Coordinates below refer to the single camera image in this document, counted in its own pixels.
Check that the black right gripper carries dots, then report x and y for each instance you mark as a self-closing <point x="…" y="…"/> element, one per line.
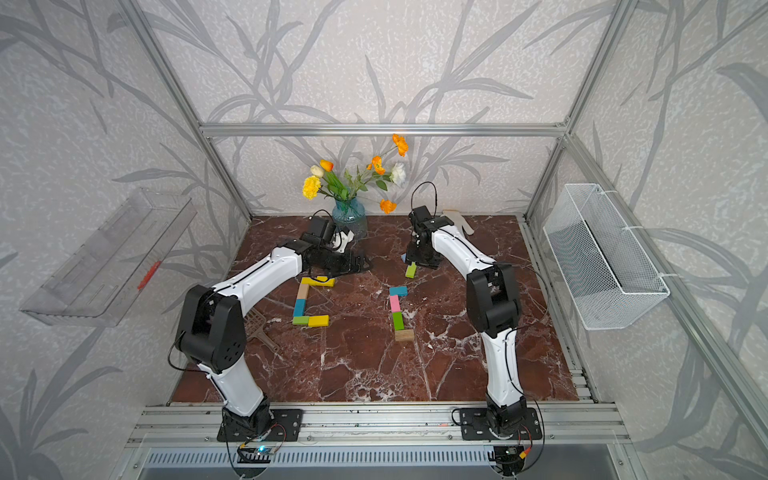
<point x="430" y="263"/>

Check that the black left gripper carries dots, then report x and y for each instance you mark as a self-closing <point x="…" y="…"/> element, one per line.
<point x="348" y="266"/>

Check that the dark teal block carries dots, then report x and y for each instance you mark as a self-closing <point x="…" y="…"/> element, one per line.
<point x="399" y="291"/>

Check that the pink block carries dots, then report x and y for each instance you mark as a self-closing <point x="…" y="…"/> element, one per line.
<point x="394" y="302"/>

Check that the brown wooden block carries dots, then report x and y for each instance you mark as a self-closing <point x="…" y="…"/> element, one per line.
<point x="404" y="335"/>

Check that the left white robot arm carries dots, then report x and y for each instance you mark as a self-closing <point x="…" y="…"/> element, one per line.
<point x="211" y="330"/>

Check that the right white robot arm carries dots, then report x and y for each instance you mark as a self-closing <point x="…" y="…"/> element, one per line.
<point x="493" y="307"/>

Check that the white work glove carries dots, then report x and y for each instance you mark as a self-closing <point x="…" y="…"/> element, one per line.
<point x="459" y="221"/>

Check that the blue glass vase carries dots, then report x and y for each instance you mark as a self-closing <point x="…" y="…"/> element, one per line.
<point x="351" y="214"/>

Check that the artificial flower bouquet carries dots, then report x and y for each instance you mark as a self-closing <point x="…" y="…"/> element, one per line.
<point x="344" y="186"/>

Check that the left green-lit circuit board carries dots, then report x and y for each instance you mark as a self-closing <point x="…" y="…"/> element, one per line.
<point x="256" y="454"/>

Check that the right circuit board with connector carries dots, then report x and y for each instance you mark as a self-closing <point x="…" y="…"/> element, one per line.
<point x="510" y="461"/>

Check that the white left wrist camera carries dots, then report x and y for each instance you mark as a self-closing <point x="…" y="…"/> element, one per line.
<point x="341" y="239"/>

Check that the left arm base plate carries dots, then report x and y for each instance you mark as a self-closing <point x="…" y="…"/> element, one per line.
<point x="277" y="425"/>

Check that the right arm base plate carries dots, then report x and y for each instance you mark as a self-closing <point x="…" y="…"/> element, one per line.
<point x="482" y="424"/>

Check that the white wire mesh basket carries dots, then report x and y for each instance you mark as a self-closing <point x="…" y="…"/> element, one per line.
<point x="609" y="275"/>

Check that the clear plastic wall shelf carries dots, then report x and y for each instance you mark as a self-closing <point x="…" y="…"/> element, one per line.
<point x="99" y="283"/>

